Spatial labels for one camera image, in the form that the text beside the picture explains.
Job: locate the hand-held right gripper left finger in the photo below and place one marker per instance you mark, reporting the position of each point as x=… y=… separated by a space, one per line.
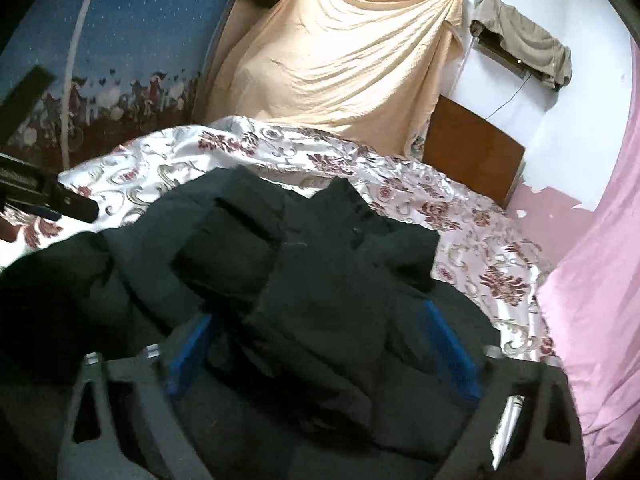
x=192 y=352

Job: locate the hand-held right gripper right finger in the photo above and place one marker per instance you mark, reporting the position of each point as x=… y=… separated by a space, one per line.
x=450 y=347

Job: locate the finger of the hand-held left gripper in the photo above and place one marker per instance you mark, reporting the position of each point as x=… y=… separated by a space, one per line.
x=75 y=205
x=30 y=95

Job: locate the black padded jacket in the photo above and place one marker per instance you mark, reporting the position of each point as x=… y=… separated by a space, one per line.
x=310 y=270

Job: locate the white curved pipe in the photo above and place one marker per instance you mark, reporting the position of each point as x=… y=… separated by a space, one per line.
x=75 y=60

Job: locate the pink cloth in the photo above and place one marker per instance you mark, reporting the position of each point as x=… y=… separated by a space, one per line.
x=595 y=280

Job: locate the floral satin bedspread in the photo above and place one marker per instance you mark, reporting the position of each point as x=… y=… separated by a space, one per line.
x=250 y=145

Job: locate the brown wooden headboard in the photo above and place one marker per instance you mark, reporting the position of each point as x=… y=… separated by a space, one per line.
x=470 y=147

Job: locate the beige hanging cloth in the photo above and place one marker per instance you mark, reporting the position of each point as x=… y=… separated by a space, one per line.
x=330 y=55

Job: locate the blue printed wall cloth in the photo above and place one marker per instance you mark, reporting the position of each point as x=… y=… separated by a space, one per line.
x=130 y=40

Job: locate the wall-mounted air conditioner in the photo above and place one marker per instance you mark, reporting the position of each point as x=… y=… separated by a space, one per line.
x=500 y=57

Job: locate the olive cloth-covered wall unit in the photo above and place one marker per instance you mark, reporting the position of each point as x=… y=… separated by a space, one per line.
x=525 y=35

